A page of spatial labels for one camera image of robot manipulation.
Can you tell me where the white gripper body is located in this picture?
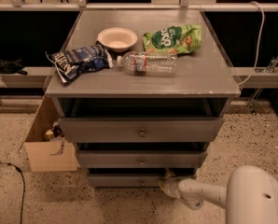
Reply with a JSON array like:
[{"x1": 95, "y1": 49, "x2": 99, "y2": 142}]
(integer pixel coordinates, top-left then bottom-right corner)
[{"x1": 162, "y1": 178, "x2": 183, "y2": 199}]

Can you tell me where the grey bottom drawer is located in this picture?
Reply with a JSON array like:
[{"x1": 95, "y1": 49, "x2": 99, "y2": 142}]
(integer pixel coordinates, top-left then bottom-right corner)
[{"x1": 88, "y1": 174, "x2": 165, "y2": 188}]

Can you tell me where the grey drawer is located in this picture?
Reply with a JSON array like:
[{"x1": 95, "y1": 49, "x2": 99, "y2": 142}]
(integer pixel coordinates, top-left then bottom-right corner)
[
  {"x1": 78, "y1": 150, "x2": 207, "y2": 168},
  {"x1": 59, "y1": 118, "x2": 224, "y2": 143},
  {"x1": 88, "y1": 174, "x2": 165, "y2": 188}
]

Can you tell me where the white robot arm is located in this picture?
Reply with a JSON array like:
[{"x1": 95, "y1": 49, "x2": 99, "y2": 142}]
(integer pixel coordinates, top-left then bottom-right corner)
[{"x1": 160, "y1": 165, "x2": 278, "y2": 224}]

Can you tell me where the grey middle drawer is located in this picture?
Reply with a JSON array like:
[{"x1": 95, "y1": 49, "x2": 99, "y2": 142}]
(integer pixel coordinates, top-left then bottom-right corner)
[{"x1": 78, "y1": 150, "x2": 207, "y2": 168}]

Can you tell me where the grey wooden drawer cabinet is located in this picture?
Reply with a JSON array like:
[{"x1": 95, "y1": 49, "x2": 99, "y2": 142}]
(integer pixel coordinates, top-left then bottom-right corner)
[{"x1": 46, "y1": 10, "x2": 240, "y2": 178}]

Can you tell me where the grey top drawer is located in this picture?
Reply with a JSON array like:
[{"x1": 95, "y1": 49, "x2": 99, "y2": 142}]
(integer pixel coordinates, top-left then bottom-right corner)
[{"x1": 59, "y1": 118, "x2": 224, "y2": 143}]

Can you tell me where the clear plastic water bottle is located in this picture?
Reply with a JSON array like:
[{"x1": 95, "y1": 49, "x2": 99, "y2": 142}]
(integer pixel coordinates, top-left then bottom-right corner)
[{"x1": 117, "y1": 51, "x2": 177, "y2": 77}]

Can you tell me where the cardboard box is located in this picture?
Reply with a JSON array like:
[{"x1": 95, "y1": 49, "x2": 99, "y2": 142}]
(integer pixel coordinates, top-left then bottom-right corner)
[{"x1": 23, "y1": 96, "x2": 79, "y2": 172}]

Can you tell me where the green snack bag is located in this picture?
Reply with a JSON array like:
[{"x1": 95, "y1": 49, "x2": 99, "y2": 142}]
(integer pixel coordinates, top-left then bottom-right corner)
[{"x1": 143, "y1": 24, "x2": 202, "y2": 54}]

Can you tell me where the white paper bowl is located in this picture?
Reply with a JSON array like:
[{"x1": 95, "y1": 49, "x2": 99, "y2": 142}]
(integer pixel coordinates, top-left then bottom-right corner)
[{"x1": 97, "y1": 27, "x2": 138, "y2": 52}]

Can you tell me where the blue chip bag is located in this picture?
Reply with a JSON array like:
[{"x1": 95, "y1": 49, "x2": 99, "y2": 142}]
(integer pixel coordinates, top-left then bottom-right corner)
[{"x1": 46, "y1": 43, "x2": 113, "y2": 84}]

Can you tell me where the black object on ledge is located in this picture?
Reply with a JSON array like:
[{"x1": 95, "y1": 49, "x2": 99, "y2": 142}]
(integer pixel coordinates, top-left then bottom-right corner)
[{"x1": 0, "y1": 59, "x2": 27, "y2": 76}]

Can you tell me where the metal rail bracket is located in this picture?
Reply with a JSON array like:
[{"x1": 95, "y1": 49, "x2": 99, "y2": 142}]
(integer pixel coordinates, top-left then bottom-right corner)
[{"x1": 247, "y1": 56, "x2": 278, "y2": 115}]

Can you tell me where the black floor cable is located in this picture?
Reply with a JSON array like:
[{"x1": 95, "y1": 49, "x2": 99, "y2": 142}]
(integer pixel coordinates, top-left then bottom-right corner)
[{"x1": 0, "y1": 161, "x2": 26, "y2": 224}]

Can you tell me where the white hanging cable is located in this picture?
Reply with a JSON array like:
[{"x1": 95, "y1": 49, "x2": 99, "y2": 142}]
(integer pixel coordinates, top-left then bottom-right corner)
[{"x1": 237, "y1": 0, "x2": 266, "y2": 87}]

